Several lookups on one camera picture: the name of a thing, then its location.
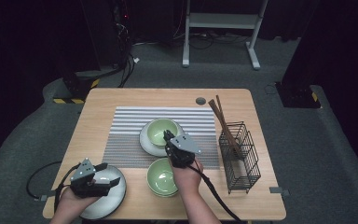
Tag floor cables under stand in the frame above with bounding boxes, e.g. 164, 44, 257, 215
172, 29, 250, 50

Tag person's right hand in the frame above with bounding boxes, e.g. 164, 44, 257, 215
171, 158, 204, 200

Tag person's left hand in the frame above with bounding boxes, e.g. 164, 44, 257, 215
49, 188, 102, 224

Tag left hand-held gripper cable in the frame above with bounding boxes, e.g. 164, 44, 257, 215
26, 161, 82, 213

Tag dark equipment rack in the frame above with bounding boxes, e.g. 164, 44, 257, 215
111, 0, 133, 66

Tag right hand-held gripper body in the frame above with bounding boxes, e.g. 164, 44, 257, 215
164, 133, 202, 169

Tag black base yellow striped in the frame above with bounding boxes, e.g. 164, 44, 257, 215
52, 73, 101, 105
274, 81, 323, 110

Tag white metal stand frame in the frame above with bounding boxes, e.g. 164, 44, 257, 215
181, 0, 269, 71

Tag round floor cover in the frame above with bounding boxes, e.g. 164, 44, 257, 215
264, 84, 278, 96

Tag white plate black rim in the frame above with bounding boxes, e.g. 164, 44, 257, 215
79, 164, 128, 221
139, 120, 186, 158

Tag grey tape strip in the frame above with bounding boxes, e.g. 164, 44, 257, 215
38, 189, 62, 202
268, 186, 291, 197

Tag black floor cable bundle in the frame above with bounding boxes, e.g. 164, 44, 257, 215
116, 52, 141, 89

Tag hand-held gripper cable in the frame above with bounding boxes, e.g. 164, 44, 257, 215
26, 161, 82, 213
187, 161, 243, 223

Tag right hand-held gripper cable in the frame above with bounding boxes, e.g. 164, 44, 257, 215
187, 161, 243, 223

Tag striped grey placemat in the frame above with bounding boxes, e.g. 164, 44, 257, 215
102, 105, 221, 171

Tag green ceramic bowl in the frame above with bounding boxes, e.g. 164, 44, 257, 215
150, 189, 179, 198
145, 118, 180, 147
145, 157, 180, 196

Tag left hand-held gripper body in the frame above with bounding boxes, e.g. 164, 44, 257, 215
70, 157, 112, 199

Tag dark curtain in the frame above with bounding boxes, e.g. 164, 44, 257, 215
281, 0, 358, 188
0, 0, 101, 175

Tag black wire basket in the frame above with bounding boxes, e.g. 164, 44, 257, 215
218, 120, 262, 194

